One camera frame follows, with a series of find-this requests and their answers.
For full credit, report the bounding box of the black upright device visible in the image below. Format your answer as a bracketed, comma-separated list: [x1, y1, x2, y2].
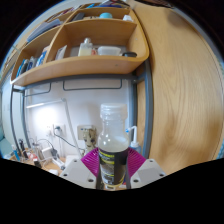
[18, 139, 26, 158]

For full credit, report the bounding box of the white wall socket with black plug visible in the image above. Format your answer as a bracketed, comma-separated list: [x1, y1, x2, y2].
[53, 124, 64, 136]

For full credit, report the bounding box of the grey metal shelf frame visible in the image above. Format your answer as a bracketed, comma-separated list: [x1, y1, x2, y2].
[9, 59, 154, 161]

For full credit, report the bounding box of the clear bottle with black label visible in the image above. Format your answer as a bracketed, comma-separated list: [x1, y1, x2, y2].
[96, 103, 131, 191]

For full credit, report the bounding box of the white charger block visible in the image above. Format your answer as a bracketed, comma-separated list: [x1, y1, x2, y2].
[41, 146, 56, 159]

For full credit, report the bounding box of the white power strip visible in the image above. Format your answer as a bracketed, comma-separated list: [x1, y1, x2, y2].
[51, 156, 66, 169]

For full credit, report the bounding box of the white desk lamp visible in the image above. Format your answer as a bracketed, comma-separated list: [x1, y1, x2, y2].
[25, 98, 83, 158]

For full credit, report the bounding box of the wooden shelf unit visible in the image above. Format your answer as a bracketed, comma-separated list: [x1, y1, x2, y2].
[9, 0, 150, 88]

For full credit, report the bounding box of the white wall box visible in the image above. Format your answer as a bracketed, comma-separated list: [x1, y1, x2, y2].
[77, 124, 96, 141]

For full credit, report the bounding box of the tree creature figurine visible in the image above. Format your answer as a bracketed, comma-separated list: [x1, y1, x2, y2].
[83, 128, 98, 154]

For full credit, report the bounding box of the blue bent-nozzle wash bottle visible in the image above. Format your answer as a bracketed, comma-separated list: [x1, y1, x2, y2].
[126, 125, 143, 156]

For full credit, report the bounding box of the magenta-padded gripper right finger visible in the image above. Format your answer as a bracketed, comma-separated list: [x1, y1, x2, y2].
[127, 147, 167, 190]

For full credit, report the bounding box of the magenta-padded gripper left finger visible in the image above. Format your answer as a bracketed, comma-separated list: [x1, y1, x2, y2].
[59, 147, 100, 190]

